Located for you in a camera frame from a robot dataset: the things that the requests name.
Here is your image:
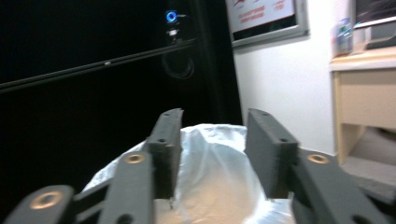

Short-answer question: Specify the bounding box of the clear water bottle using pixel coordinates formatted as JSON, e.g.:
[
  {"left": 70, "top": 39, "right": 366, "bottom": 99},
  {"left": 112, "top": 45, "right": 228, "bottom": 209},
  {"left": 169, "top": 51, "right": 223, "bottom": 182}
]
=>
[{"left": 331, "top": 17, "right": 355, "bottom": 58}]

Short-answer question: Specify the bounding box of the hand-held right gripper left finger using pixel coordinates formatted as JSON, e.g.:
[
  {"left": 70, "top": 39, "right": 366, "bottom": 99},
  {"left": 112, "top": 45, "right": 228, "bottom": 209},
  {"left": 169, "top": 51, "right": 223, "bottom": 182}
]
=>
[{"left": 145, "top": 107, "right": 185, "bottom": 201}]

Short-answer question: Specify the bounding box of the device with blue light ring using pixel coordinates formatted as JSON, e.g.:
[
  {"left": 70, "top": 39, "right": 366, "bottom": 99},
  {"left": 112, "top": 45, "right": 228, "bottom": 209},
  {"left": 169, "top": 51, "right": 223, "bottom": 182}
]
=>
[{"left": 163, "top": 8, "right": 189, "bottom": 45}]

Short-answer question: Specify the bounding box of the grey desktop appliance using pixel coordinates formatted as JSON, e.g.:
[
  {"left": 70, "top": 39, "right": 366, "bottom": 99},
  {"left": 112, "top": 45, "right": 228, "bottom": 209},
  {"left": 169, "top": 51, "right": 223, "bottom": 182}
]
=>
[{"left": 352, "top": 0, "right": 396, "bottom": 51}]

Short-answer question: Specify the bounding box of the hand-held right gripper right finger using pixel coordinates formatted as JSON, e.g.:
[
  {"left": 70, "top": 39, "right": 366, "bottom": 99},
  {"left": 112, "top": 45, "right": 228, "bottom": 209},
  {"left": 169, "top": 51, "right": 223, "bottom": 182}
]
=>
[{"left": 244, "top": 107, "right": 301, "bottom": 201}]

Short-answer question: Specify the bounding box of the light wooden desk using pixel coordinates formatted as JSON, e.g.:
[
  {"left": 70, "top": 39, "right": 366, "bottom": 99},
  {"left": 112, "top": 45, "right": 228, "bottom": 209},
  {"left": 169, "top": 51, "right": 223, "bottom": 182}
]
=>
[{"left": 329, "top": 46, "right": 396, "bottom": 166}]

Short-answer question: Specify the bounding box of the black metal rail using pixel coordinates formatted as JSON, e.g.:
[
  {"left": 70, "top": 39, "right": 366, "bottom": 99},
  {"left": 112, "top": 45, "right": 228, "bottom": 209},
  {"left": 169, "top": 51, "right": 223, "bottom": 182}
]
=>
[{"left": 0, "top": 38, "right": 198, "bottom": 95}]

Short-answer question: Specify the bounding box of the grey framed poster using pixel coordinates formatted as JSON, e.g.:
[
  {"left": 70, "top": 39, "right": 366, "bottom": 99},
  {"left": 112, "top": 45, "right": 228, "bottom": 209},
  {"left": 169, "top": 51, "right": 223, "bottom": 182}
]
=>
[{"left": 224, "top": 0, "right": 311, "bottom": 49}]

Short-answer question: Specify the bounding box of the black curtain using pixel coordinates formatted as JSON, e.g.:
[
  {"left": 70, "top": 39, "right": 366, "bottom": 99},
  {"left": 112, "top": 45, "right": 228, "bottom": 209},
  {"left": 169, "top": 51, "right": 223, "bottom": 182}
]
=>
[{"left": 0, "top": 0, "right": 244, "bottom": 224}]

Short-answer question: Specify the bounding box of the coiled black cable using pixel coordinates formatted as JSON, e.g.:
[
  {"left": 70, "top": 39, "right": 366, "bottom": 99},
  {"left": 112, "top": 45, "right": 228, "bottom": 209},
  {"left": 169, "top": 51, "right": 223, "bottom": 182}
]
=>
[{"left": 160, "top": 51, "right": 196, "bottom": 80}]

